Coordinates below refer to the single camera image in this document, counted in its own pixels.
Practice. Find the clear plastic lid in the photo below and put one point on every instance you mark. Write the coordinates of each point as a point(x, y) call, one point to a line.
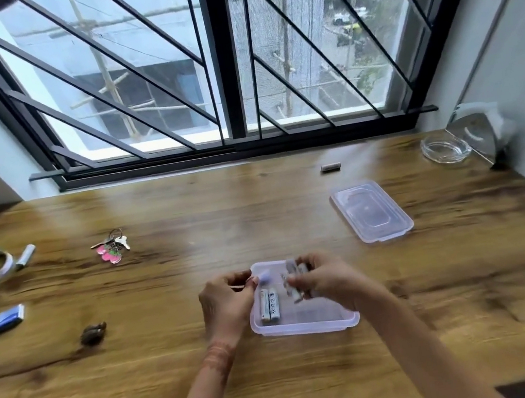
point(371, 211)

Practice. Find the red thread wristband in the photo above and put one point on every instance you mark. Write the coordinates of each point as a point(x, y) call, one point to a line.
point(217, 355)

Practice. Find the brown hair clip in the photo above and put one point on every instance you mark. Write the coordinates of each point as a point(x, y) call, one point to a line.
point(94, 334)

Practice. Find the clear glass ashtray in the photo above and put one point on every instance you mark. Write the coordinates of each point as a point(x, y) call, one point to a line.
point(446, 150)

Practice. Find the person's left hand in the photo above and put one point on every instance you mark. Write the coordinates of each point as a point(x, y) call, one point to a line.
point(222, 307)

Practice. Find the person's right fingers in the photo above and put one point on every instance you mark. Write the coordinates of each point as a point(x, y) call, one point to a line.
point(305, 280)

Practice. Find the blue and white packet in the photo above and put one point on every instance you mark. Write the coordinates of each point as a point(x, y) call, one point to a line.
point(3, 320)

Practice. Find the person's right forearm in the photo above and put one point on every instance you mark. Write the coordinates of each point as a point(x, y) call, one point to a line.
point(426, 354)

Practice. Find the person's left fingers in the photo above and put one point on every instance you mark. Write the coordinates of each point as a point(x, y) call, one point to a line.
point(243, 280)

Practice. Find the white battery with blue tip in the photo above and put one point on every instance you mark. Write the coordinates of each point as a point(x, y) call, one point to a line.
point(264, 278)

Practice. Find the clear plastic container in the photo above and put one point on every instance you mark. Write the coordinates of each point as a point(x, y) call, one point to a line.
point(306, 318)

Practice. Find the black metal window grille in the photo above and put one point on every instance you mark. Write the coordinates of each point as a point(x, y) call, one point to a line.
point(76, 87)

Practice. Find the black window frame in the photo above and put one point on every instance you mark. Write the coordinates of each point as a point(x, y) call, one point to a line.
point(226, 63)

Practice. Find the small grey battery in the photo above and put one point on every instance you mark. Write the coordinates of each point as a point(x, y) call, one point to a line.
point(330, 167)

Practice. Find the person's right hand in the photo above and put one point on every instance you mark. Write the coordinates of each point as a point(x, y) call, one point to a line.
point(333, 282)

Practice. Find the white charger plug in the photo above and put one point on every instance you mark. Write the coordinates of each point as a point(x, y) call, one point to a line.
point(25, 257)

